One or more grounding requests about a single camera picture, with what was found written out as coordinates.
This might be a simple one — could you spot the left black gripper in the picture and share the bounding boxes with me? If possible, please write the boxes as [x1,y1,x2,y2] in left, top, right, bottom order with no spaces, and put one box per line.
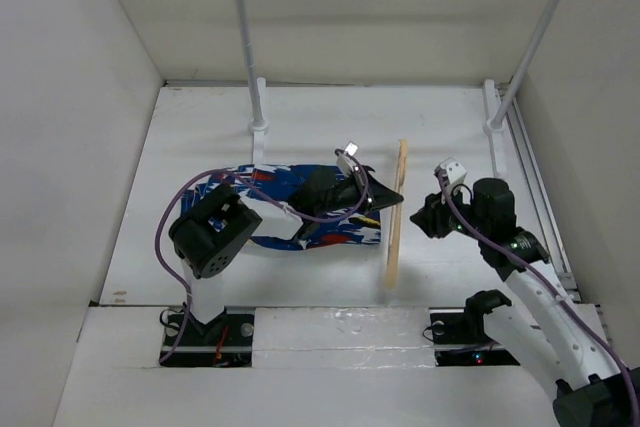
[315,165,402,216]

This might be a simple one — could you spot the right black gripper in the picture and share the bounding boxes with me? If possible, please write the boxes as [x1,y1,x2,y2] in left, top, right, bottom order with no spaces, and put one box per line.
[408,183,489,240]

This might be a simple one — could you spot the beige plastic clothes hanger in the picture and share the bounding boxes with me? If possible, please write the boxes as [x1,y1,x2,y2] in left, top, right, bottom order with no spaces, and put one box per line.
[384,139,408,290]

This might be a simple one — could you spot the blue white red patterned trousers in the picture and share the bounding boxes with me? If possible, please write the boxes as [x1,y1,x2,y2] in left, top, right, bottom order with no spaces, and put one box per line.
[180,164,381,251]

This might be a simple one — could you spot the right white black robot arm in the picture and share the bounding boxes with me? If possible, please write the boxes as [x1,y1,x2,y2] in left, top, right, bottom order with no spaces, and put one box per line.
[410,170,639,426]

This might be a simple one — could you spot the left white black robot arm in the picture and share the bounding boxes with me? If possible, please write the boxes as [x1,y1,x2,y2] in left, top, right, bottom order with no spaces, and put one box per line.
[168,164,403,344]

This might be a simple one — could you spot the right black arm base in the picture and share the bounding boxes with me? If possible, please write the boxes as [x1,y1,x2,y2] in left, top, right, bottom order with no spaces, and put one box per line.
[422,307,519,368]

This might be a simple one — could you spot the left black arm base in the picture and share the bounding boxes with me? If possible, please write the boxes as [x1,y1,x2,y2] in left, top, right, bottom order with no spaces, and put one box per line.
[159,309,255,368]

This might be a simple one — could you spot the white and silver clothes rack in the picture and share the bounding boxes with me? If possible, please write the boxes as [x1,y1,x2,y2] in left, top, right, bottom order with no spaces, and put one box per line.
[234,0,561,179]

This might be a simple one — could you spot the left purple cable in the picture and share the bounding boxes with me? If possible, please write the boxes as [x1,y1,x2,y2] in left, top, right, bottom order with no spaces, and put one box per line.
[153,148,374,366]

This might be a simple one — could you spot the purple cable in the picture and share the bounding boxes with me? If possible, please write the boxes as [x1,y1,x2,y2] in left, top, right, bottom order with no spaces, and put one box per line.
[433,171,636,398]
[153,148,374,366]

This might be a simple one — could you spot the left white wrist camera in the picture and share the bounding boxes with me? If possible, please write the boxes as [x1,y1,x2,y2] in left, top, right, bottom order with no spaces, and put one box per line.
[334,142,360,177]

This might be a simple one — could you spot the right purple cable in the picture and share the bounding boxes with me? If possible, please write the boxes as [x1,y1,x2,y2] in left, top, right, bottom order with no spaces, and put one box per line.
[433,171,636,398]

